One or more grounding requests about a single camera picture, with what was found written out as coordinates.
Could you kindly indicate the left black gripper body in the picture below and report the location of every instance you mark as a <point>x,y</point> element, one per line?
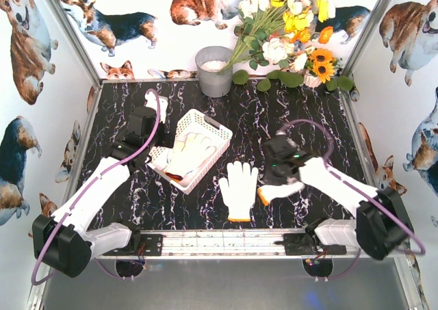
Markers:
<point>163,139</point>

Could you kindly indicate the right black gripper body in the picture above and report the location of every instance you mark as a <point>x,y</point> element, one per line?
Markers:
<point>272,174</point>

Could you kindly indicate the yellow dotted work glove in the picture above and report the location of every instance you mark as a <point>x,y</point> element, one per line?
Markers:
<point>267,193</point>

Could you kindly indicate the white glove orange cuff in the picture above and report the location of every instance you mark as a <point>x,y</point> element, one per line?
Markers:
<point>238,190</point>

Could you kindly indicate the cream glove red cuff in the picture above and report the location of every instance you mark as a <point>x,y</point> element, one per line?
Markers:
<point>188,155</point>

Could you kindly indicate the white perforated storage basket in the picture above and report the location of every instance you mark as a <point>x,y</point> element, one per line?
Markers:
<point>193,121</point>

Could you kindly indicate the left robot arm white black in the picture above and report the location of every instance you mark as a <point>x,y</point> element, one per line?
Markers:
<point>63,240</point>

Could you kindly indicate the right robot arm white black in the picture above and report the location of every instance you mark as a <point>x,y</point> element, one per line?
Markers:
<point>379,222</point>

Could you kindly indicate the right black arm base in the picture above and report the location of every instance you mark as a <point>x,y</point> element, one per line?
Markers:
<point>303,244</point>

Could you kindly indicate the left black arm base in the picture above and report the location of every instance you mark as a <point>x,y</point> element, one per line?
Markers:
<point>148,245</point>

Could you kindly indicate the grey metal bucket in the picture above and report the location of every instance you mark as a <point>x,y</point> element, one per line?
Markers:
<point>214,73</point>

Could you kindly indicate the small sunflower pot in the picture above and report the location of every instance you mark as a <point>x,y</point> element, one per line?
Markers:
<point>321,67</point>

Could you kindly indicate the artificial flower bouquet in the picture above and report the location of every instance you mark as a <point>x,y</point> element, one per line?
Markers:
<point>279,32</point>

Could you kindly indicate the aluminium front rail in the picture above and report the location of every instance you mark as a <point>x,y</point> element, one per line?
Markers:
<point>227,243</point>

